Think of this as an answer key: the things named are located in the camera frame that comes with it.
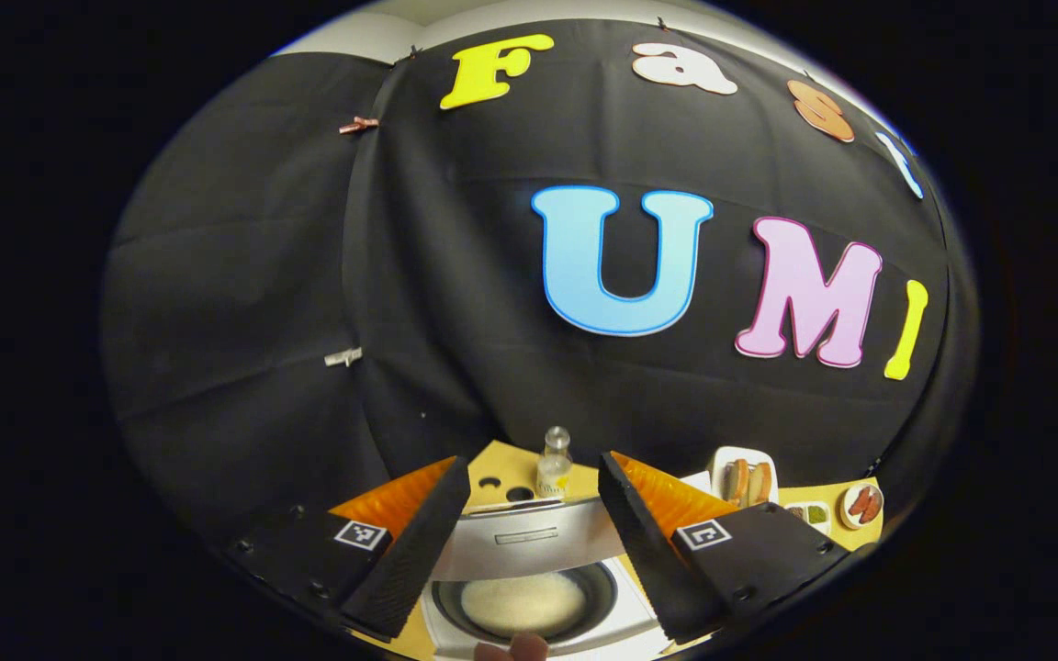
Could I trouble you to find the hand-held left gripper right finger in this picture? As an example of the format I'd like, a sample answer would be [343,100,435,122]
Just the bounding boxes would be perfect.
[597,450,861,645]

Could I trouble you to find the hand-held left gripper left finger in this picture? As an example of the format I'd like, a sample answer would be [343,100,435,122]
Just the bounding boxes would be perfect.
[221,454,473,644]

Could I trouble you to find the white rice cooker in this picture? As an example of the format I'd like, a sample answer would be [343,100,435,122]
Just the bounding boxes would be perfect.
[419,496,668,661]

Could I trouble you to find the pile of white rice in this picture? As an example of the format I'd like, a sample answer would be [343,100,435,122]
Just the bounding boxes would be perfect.
[460,571,588,637]

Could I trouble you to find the small glass bottle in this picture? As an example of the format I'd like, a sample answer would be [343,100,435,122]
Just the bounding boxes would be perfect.
[535,426,574,501]

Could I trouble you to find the white toaster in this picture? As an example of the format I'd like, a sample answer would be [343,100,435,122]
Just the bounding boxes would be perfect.
[681,446,780,510]

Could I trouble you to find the white divided bean dish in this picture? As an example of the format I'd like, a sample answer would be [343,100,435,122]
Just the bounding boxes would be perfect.
[784,501,831,536]

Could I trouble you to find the white round plate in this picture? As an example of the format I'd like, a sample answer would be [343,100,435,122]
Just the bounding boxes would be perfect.
[839,480,885,531]

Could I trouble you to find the black backdrop cloth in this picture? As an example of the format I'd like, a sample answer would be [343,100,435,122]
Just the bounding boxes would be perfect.
[99,18,980,552]

